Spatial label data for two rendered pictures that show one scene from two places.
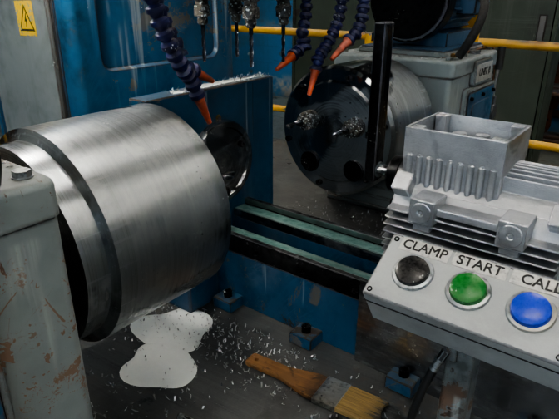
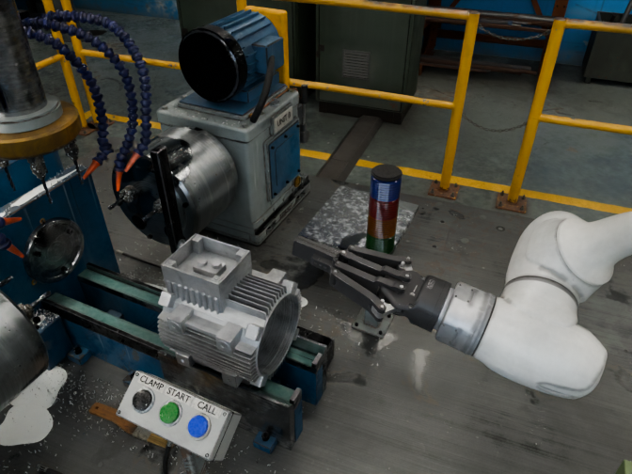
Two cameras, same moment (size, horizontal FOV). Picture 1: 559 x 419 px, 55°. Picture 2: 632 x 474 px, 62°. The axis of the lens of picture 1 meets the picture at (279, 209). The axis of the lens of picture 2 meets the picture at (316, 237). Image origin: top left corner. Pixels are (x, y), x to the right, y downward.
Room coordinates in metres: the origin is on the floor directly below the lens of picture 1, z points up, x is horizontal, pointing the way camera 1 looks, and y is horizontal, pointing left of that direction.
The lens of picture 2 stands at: (-0.10, -0.27, 1.73)
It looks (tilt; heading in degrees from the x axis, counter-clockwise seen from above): 37 degrees down; 348
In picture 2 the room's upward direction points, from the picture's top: straight up
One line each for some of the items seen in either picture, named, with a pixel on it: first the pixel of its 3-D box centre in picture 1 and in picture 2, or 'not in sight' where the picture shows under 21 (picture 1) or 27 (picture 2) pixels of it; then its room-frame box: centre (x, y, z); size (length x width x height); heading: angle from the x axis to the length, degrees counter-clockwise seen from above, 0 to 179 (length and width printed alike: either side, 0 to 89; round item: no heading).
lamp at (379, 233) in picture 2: not in sight; (382, 221); (0.74, -0.59, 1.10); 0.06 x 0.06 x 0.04
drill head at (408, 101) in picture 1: (365, 120); (183, 180); (1.09, -0.18, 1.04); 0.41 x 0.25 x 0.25; 142
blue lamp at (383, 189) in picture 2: not in sight; (385, 184); (0.74, -0.59, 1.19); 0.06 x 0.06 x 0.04
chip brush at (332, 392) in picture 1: (311, 384); (134, 422); (0.57, -0.04, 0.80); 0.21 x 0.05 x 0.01; 58
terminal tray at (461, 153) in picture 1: (465, 154); (208, 273); (0.64, -0.23, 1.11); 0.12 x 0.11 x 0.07; 53
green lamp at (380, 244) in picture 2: not in sight; (380, 239); (0.74, -0.59, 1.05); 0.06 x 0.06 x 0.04
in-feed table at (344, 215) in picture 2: not in sight; (359, 236); (1.00, -0.62, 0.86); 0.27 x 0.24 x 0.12; 142
